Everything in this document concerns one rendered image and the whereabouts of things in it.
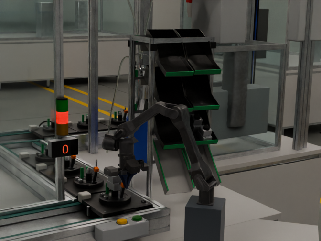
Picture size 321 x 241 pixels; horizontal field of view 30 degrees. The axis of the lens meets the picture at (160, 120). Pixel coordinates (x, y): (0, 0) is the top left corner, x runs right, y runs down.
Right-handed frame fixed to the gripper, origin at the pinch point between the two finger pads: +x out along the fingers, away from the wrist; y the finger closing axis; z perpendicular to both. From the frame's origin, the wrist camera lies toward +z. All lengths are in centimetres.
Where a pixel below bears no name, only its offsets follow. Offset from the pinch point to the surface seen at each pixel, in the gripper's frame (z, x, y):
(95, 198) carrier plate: -16.0, 11.4, -6.3
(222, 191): -21, 23, 69
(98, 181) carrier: -31.0, 9.4, 2.8
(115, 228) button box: 15.0, 13.3, -13.3
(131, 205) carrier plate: -1.2, 11.8, 3.2
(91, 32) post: -116, -54, 42
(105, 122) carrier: -149, 9, 69
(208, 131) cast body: -0.6, -15.9, 42.8
